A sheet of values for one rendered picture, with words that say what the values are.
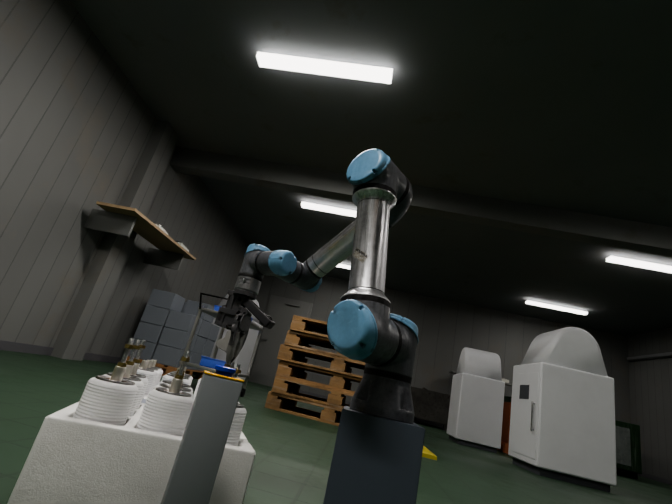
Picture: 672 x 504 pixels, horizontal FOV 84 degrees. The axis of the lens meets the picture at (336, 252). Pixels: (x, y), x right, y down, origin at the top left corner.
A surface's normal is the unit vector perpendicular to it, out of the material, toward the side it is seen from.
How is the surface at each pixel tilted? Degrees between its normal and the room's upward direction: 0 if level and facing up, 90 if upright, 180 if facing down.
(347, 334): 97
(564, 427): 90
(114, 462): 90
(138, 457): 90
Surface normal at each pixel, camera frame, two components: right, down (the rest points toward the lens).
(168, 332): -0.07, -0.35
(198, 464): 0.36, -0.24
